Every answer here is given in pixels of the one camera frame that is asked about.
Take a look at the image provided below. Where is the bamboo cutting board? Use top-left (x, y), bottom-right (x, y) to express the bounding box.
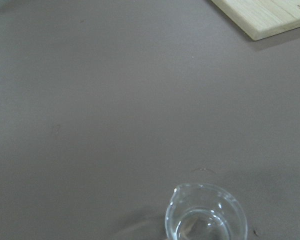
top-left (212, 0), bottom-right (300, 41)

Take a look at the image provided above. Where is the small clear glass beaker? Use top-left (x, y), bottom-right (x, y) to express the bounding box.
top-left (164, 183), bottom-right (248, 240)

